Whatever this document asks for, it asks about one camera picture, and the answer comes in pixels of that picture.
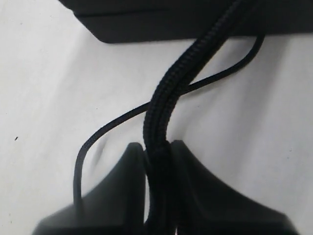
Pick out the black cord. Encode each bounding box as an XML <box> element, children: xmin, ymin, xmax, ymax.
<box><xmin>73</xmin><ymin>0</ymin><xmax>267</xmax><ymax>235</ymax></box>

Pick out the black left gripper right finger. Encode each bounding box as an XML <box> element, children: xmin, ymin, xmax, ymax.
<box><xmin>171</xmin><ymin>141</ymin><xmax>295</xmax><ymax>235</ymax></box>

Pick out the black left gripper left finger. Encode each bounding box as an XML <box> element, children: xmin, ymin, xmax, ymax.
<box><xmin>33</xmin><ymin>142</ymin><xmax>146</xmax><ymax>235</ymax></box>

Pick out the black plastic case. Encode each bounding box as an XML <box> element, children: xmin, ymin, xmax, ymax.
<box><xmin>62</xmin><ymin>0</ymin><xmax>313</xmax><ymax>44</ymax></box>

